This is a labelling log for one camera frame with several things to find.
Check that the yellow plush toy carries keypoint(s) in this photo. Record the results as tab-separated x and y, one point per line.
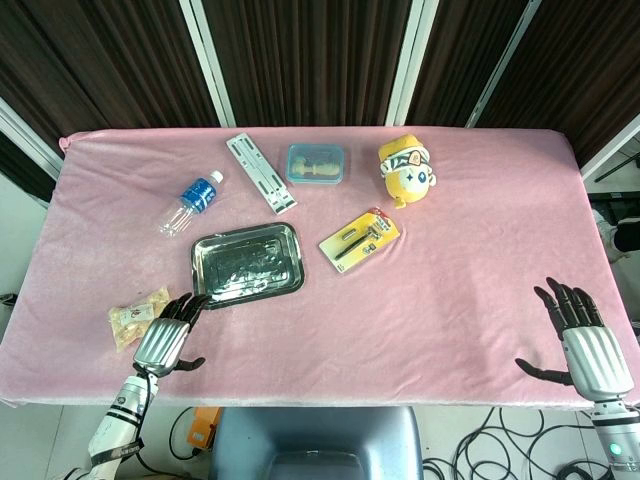
407	170

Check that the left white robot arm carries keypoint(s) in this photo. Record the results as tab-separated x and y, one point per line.
117	430

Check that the orange power strip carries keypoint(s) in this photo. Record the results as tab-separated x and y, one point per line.
204	430

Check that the silver folding laptop stand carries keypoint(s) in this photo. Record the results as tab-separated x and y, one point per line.
260	170

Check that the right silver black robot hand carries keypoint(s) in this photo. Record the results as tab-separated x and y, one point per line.
595	355

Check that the clear plastic water bottle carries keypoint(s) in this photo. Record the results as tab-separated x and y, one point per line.
191	202

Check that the clear snack packet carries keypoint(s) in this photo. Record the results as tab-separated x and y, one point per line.
136	317

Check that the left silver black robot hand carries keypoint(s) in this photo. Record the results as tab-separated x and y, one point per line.
162	340

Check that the razor in yellow blister pack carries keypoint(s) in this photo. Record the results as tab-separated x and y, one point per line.
360	240

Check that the rectangular stainless steel tray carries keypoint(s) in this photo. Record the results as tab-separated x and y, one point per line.
247	265

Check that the blue lidded plastic food container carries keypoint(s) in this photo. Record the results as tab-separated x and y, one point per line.
316	163

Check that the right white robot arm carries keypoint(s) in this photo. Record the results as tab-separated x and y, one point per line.
616	435

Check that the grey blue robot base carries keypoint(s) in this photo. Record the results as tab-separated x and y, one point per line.
315	442

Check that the pink tablecloth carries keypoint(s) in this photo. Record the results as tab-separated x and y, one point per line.
400	310

